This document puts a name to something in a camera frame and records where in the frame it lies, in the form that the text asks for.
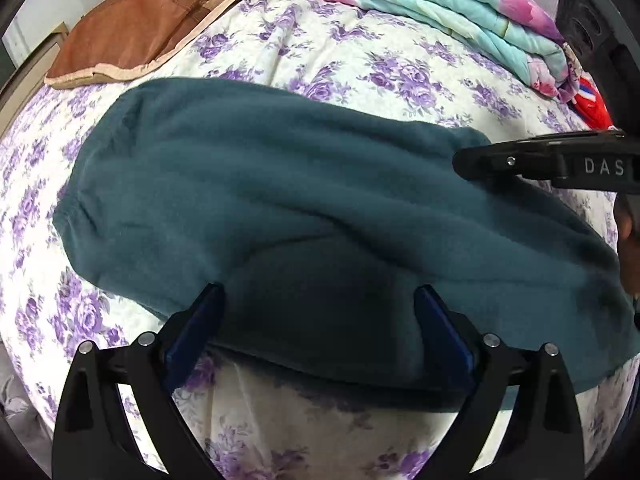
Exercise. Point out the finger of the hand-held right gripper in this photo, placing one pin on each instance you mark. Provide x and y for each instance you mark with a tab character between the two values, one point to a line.
500	162
600	35

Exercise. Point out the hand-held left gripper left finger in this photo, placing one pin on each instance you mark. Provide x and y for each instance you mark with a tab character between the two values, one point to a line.
192	335

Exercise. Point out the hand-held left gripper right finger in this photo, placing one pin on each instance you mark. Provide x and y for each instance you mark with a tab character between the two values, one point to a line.
442	340

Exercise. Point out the dark green pants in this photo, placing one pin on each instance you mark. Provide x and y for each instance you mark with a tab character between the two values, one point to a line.
275	200

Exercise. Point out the person's right hand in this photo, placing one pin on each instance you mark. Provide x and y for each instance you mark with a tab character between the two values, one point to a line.
629	245

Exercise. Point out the red striped garment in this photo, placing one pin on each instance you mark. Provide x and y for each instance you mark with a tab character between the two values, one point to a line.
595	107

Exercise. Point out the folded turquoise floral quilt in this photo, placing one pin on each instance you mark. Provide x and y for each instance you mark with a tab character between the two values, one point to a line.
450	5

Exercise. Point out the crumpled grey cloth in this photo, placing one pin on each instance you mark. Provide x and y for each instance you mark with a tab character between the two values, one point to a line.
20	400

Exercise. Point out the purple floral bed sheet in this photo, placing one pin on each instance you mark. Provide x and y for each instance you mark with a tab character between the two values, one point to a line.
350	55

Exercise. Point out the wooden nightstand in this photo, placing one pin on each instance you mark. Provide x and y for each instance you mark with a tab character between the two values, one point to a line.
25	75

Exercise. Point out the brown patterned pillow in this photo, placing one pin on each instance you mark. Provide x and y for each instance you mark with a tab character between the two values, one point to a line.
135	30

